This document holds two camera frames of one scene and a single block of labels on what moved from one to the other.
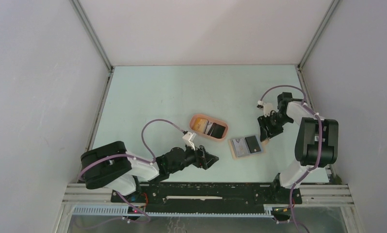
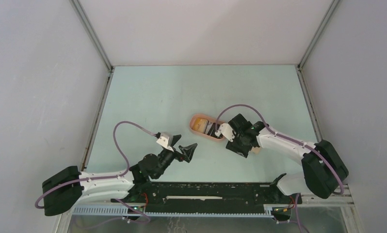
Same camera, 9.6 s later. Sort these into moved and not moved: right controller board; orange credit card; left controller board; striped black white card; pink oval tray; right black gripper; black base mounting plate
Moved: right black gripper
Not moved: right controller board; striped black white card; orange credit card; left controller board; pink oval tray; black base mounting plate
